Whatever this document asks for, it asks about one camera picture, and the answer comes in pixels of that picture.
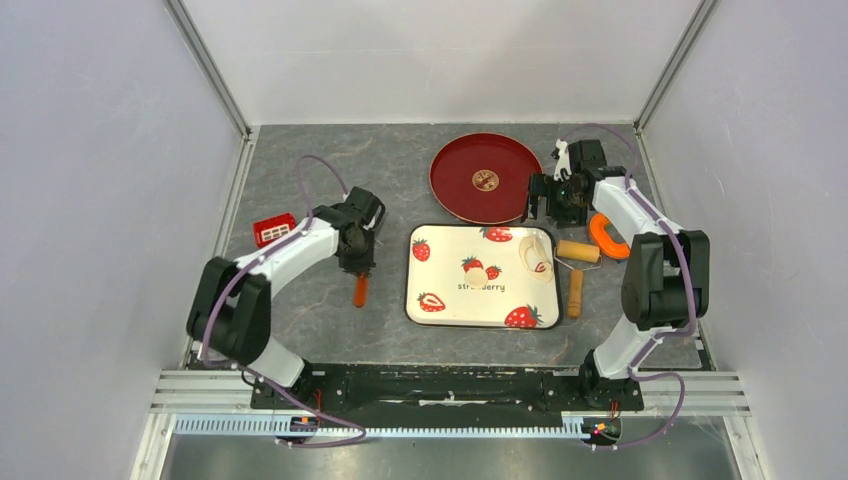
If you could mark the aluminium frame rail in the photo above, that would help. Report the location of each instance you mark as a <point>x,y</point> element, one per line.
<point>217,401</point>

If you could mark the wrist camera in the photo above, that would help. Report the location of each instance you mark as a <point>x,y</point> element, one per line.
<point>359,207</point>
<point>583,157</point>

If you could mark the white strawberry tray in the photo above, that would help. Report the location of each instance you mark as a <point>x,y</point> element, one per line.
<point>523,290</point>

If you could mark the round red plate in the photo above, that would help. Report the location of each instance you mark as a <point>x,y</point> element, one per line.
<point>482,178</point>

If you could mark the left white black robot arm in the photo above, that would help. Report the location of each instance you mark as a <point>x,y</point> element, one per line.
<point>231,309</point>

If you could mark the red toy brick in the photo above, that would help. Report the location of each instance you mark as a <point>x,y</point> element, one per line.
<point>268,230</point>

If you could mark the orange curved toy track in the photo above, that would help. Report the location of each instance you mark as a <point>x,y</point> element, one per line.
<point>598,230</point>

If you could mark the wooden dough roller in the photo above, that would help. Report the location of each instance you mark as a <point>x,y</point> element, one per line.
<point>583,253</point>

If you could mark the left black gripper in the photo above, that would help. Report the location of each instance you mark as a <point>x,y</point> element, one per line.
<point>366,263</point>

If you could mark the metal scraper orange handle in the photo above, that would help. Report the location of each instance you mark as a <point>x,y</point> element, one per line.
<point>361,289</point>

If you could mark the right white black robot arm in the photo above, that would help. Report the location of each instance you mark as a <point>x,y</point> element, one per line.
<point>665,288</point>

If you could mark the white dough piece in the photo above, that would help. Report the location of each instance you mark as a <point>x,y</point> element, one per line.
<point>476,278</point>

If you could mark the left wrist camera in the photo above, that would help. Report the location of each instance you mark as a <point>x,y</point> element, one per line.
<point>359,207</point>

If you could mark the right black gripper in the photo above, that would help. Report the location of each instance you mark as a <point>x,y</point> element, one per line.
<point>541,186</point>

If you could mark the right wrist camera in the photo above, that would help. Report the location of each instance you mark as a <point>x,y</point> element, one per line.
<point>583,157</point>

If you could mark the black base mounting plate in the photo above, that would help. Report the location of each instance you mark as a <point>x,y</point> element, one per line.
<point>459,396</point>

